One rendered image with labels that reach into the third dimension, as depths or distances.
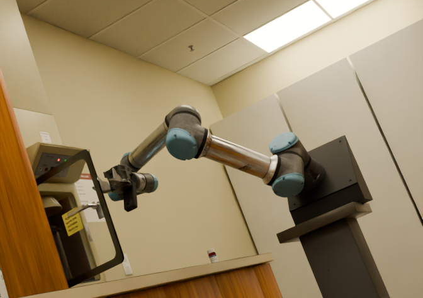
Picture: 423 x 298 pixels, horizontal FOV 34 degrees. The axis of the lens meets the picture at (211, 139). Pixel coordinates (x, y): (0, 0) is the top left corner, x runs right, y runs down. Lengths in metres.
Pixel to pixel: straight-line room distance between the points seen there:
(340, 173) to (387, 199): 2.44
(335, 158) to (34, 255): 1.22
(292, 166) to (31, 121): 1.01
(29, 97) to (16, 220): 0.58
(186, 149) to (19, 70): 0.80
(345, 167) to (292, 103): 2.68
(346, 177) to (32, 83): 1.30
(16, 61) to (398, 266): 3.25
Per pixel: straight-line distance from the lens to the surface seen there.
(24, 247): 2.43
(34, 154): 2.52
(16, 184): 2.45
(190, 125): 2.46
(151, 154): 2.71
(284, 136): 2.66
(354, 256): 2.65
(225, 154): 2.48
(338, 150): 2.82
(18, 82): 2.81
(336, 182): 2.70
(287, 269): 5.35
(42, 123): 2.80
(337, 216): 2.60
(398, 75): 5.22
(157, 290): 2.46
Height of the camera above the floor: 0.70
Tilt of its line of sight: 14 degrees up
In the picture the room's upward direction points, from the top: 21 degrees counter-clockwise
